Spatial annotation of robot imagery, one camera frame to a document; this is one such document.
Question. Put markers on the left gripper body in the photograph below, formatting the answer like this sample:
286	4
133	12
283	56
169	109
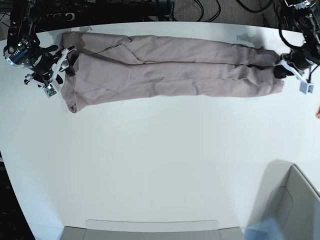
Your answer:
292	64

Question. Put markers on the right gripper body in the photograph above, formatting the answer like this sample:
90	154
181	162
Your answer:
47	66

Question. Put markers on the pink T-shirt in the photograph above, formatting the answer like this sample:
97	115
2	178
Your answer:
111	68

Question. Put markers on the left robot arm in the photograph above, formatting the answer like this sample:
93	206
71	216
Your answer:
305	16

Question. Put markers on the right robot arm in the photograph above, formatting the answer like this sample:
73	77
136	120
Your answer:
23	47

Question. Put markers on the grey bin right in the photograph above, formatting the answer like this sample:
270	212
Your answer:
293	210

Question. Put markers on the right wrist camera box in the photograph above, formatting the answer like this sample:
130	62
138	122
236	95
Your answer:
52	90

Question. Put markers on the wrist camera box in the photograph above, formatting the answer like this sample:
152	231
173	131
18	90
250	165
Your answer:
306	87
52	90

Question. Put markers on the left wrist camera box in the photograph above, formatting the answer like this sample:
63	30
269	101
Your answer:
306	87

